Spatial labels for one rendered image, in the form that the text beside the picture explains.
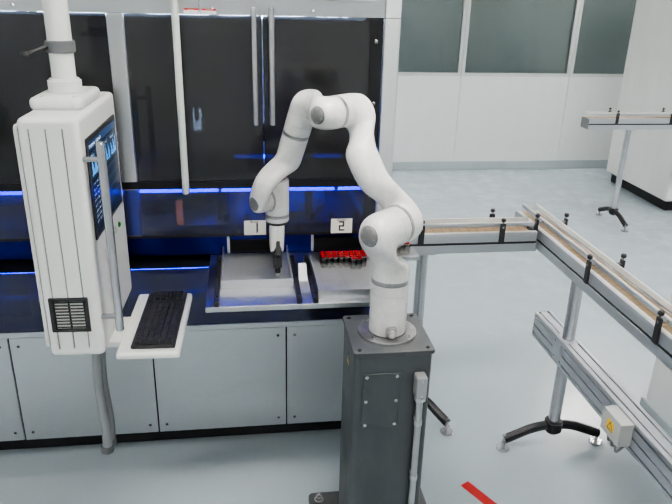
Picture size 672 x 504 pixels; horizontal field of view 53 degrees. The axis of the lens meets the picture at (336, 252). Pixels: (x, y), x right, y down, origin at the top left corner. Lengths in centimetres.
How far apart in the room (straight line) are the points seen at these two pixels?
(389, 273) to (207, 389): 120
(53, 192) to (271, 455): 155
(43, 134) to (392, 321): 115
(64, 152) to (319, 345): 137
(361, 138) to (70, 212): 88
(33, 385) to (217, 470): 83
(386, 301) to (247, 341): 91
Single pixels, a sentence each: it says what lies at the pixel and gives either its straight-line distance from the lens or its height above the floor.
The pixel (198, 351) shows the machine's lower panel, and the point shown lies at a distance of 287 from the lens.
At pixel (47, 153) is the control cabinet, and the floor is 145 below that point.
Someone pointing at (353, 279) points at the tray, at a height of 88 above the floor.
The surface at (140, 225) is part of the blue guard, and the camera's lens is 266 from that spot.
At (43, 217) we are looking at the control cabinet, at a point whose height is 126.
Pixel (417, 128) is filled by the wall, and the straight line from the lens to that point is 747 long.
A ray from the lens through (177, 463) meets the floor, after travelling 307.
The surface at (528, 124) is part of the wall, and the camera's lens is 787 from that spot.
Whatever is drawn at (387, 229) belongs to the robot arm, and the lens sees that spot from 196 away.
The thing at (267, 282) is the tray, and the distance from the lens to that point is 244.
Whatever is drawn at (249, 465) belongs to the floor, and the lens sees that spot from 302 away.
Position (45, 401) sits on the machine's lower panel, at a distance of 309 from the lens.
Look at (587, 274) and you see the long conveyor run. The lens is 268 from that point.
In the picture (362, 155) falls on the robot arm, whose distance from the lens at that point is 203.
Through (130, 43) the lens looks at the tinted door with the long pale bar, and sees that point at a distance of 253.
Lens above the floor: 191
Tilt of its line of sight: 22 degrees down
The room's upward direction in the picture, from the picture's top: 1 degrees clockwise
